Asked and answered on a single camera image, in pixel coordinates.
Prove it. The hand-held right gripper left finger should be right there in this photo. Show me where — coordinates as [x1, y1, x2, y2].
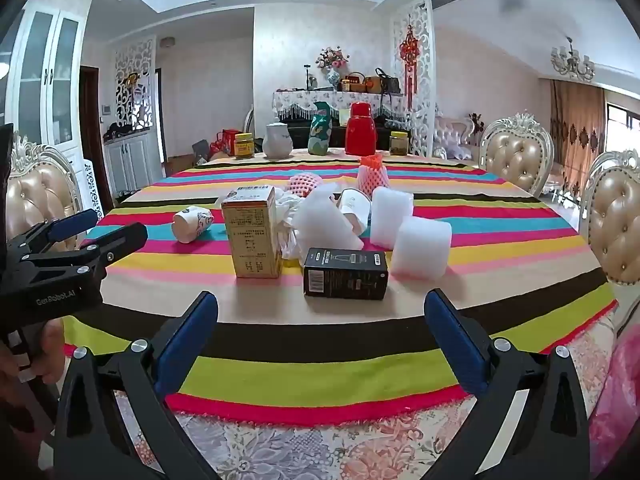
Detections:
[54, 290, 221, 480]

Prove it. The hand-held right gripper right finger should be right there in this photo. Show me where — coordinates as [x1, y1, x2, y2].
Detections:
[424, 288, 591, 480]

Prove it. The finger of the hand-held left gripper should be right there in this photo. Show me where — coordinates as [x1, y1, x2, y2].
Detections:
[22, 222, 149, 279]
[7, 208, 99, 261]

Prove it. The white foam roll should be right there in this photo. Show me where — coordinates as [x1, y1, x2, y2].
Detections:
[390, 216, 453, 281]
[291, 183, 365, 261]
[370, 186, 415, 251]

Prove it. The tan cardboard box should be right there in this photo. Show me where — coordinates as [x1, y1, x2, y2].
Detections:
[221, 186, 284, 279]

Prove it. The white tissue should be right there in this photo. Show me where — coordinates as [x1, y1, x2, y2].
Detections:
[274, 189, 306, 261]

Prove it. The pink-lined waste bin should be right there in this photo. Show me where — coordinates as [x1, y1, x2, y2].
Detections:
[587, 330, 640, 466]

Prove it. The pink orange-top foam fruit net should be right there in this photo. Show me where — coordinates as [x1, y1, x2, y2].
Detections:
[356, 155, 388, 198]

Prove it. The person's left hand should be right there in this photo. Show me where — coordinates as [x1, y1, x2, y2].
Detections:
[0, 317, 68, 386]

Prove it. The beige tufted dining chair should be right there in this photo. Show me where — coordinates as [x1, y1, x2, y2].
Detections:
[480, 112, 555, 196]
[5, 132, 83, 256]
[580, 150, 640, 286]

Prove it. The low white cabinet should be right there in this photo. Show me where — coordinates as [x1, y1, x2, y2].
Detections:
[104, 130, 166, 196]

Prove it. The striped tablecloth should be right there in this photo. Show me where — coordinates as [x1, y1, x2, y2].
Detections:
[62, 149, 618, 428]

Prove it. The black cardboard box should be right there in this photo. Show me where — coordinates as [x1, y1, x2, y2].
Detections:
[303, 247, 389, 301]

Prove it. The white glass-door cabinet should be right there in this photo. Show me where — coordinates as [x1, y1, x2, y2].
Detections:
[7, 0, 93, 161]

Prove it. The white lattice screen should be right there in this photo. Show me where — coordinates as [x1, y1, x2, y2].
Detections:
[390, 0, 433, 158]
[116, 35, 158, 126]

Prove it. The white paper cup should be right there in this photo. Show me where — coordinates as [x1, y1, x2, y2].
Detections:
[336, 187, 372, 236]

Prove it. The white ceramic teapot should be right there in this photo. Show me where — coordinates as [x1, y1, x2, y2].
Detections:
[262, 122, 294, 159]

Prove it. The tufted sofa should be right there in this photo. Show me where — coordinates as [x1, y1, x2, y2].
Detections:
[432, 112, 483, 161]

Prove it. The piano with lace cover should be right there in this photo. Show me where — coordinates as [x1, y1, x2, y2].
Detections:
[272, 89, 411, 151]

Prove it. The red thermos jug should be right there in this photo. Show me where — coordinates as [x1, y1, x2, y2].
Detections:
[345, 102, 378, 156]

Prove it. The brown curtain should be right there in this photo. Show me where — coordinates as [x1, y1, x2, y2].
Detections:
[550, 80, 606, 201]

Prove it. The dark handbag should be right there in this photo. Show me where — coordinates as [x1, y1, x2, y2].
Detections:
[376, 67, 401, 95]

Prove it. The flower vase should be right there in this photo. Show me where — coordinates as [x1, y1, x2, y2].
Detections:
[316, 47, 350, 88]

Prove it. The red knot hanging ornament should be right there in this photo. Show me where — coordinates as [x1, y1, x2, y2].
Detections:
[399, 24, 420, 111]

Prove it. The chandelier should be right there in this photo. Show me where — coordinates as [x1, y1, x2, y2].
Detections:
[550, 36, 596, 82]

